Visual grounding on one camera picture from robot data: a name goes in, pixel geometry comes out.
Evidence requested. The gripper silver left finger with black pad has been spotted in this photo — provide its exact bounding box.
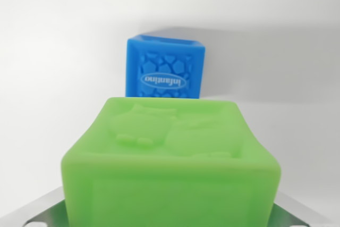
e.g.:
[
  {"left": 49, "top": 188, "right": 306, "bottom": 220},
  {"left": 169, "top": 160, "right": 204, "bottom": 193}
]
[{"left": 0, "top": 186, "right": 69, "bottom": 227}]

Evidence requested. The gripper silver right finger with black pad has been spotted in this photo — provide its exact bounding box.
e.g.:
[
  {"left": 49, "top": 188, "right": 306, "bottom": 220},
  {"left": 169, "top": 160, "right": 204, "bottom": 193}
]
[{"left": 269, "top": 191, "right": 340, "bottom": 227}]

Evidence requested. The green soft toy cube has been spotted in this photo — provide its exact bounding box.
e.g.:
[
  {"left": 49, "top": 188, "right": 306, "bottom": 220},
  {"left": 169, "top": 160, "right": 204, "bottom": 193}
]
[{"left": 60, "top": 96, "right": 282, "bottom": 227}]

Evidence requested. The blue soft toy cube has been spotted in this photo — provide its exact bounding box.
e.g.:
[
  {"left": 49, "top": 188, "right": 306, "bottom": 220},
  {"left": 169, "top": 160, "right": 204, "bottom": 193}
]
[{"left": 125, "top": 33, "right": 206, "bottom": 100}]

